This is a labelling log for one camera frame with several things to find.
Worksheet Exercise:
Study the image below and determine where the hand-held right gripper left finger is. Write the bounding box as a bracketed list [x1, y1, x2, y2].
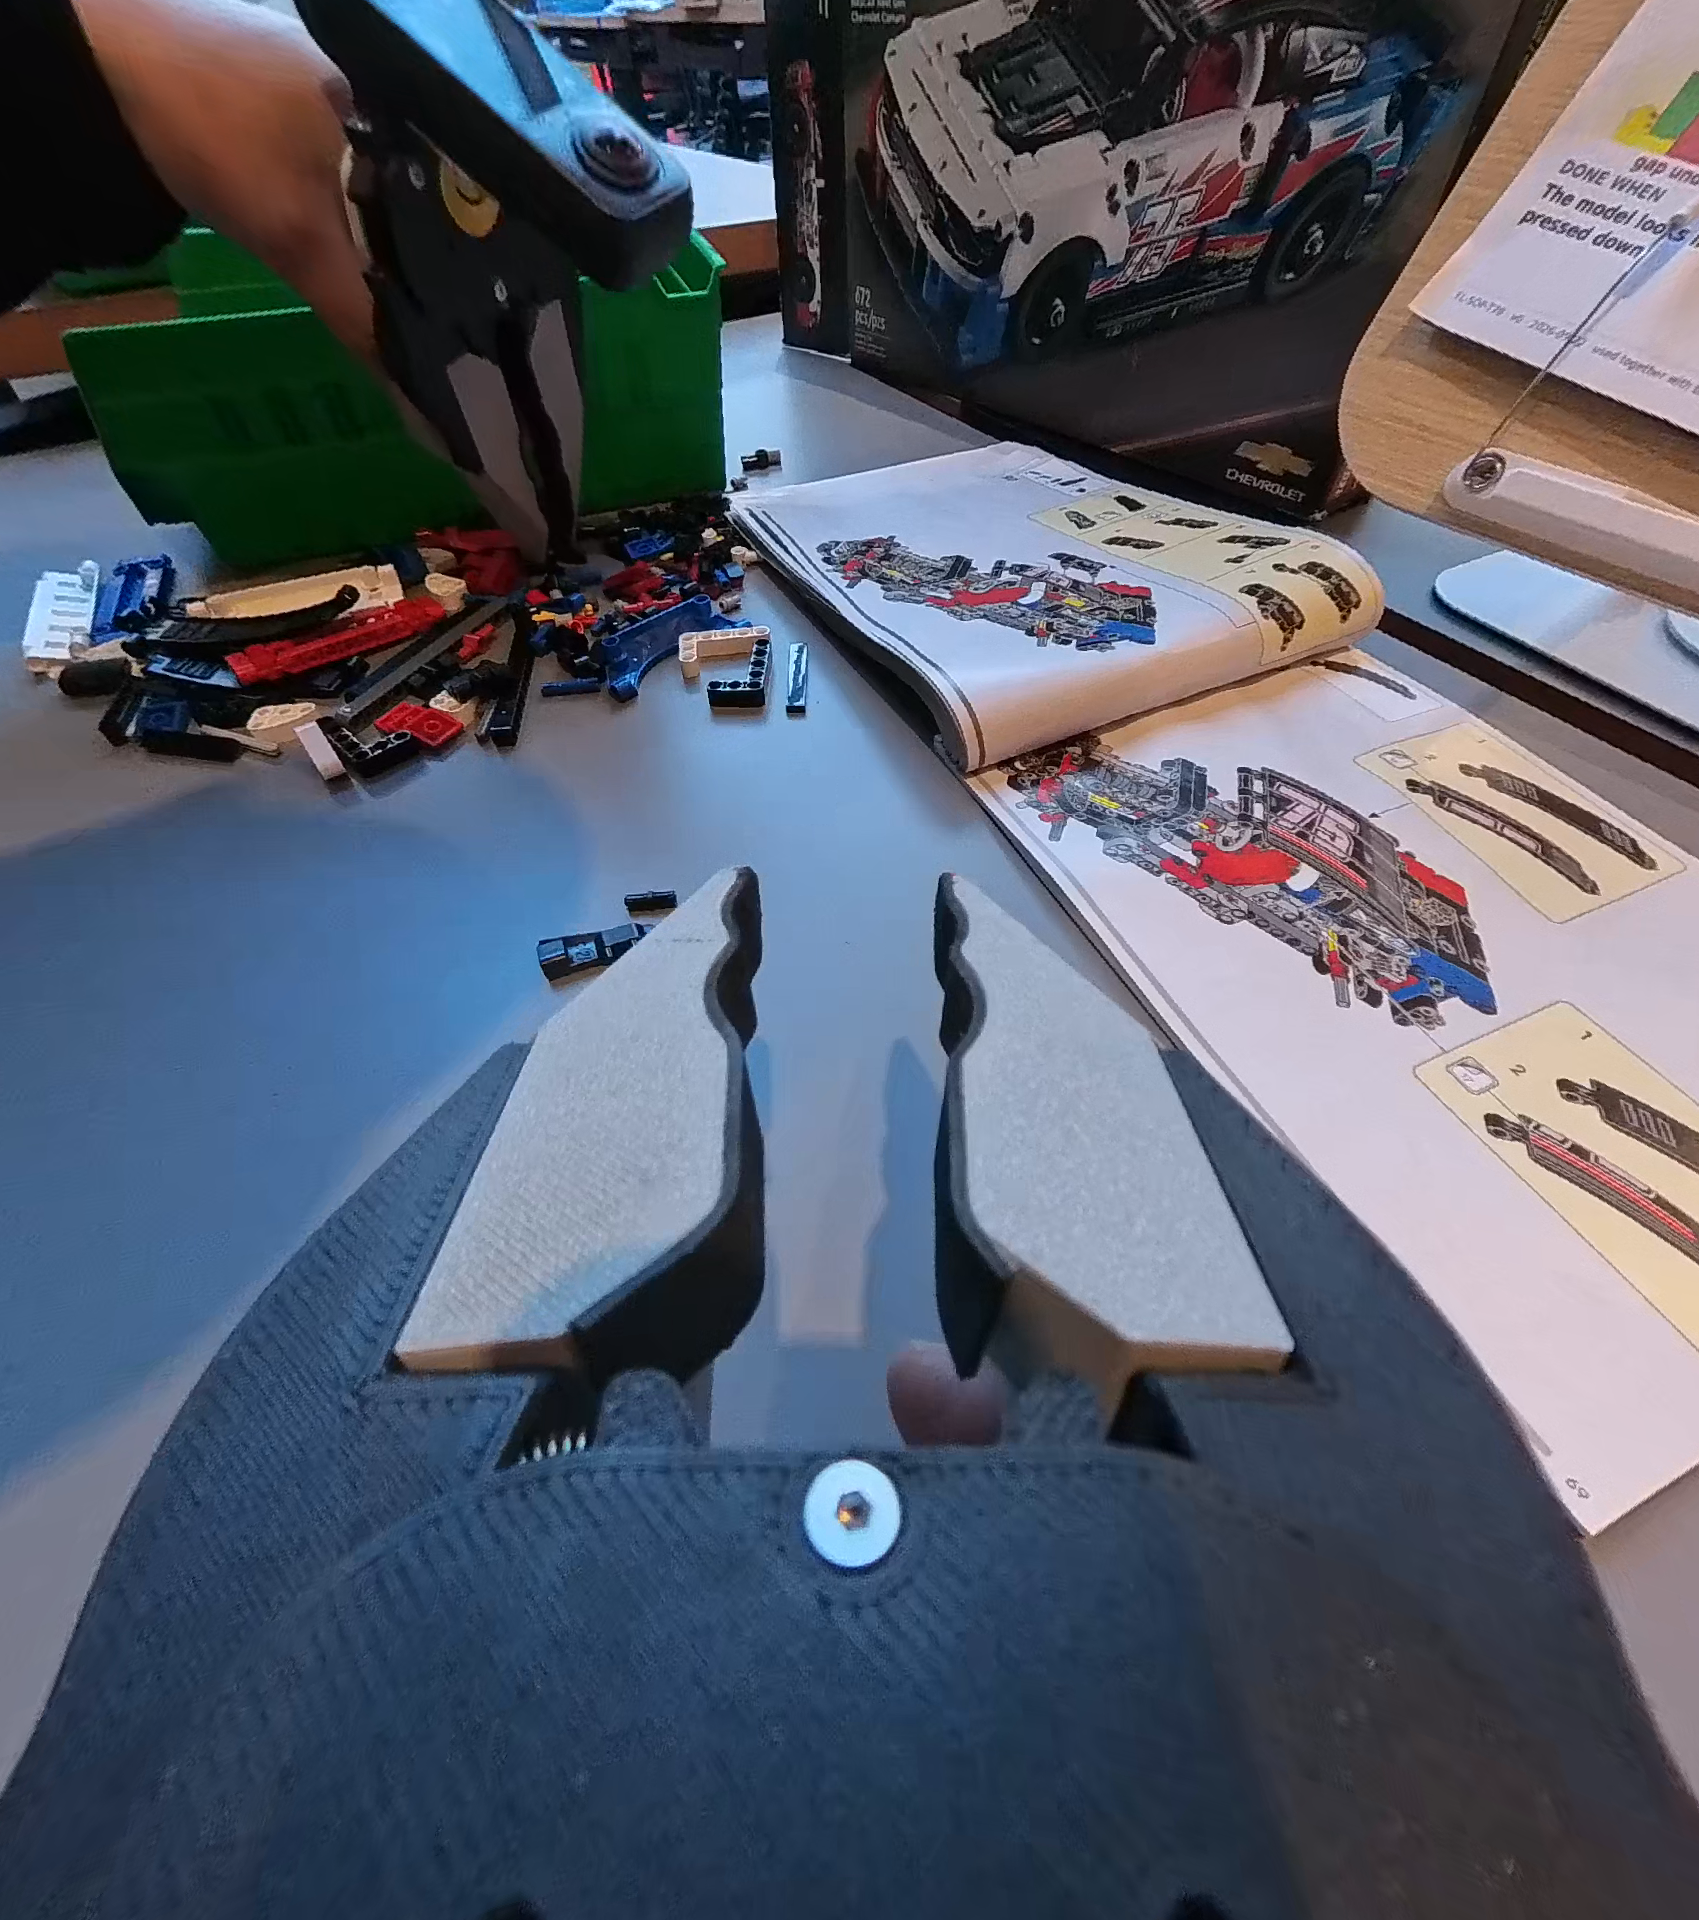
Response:
[393, 864, 767, 1376]

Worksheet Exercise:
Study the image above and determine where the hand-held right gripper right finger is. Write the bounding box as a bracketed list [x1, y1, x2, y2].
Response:
[931, 872, 1299, 1421]

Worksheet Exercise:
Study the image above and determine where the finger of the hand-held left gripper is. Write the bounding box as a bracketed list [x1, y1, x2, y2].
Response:
[441, 318, 552, 564]
[535, 278, 586, 562]

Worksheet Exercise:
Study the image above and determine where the black connector block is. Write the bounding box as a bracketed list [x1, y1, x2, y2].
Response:
[536, 922, 657, 984]

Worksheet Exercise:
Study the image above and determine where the pile of toy building bricks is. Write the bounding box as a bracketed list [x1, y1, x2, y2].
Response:
[22, 503, 812, 789]

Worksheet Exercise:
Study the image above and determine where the building instruction booklet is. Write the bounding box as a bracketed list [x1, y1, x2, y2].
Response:
[725, 440, 1699, 1535]

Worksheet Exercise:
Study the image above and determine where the grey desk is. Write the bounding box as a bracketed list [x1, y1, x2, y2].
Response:
[0, 307, 1699, 1920]

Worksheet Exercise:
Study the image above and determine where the person's left hand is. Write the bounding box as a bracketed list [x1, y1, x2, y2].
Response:
[70, 0, 382, 365]

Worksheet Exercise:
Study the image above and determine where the person's right hand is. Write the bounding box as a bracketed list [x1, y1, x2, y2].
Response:
[888, 1342, 1006, 1447]

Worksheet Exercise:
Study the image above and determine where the green plastic bin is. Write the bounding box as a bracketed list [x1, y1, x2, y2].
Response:
[58, 224, 731, 569]

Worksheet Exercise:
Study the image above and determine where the blue curved arch panel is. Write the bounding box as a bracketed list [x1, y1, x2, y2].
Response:
[599, 594, 762, 703]

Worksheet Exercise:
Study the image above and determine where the black toy car box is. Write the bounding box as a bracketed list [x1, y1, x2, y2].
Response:
[767, 0, 1556, 517]

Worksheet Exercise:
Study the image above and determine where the white ledge bar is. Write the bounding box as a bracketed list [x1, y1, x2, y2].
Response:
[1441, 449, 1699, 654]

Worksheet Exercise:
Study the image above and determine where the wooden document board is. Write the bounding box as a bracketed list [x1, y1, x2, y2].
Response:
[1338, 0, 1699, 594]

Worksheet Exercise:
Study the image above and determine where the printed paper sheet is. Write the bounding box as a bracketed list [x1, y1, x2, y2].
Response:
[1410, 0, 1699, 482]

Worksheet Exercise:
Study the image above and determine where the metal wire page holder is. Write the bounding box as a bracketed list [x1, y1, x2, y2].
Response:
[1467, 142, 1699, 489]

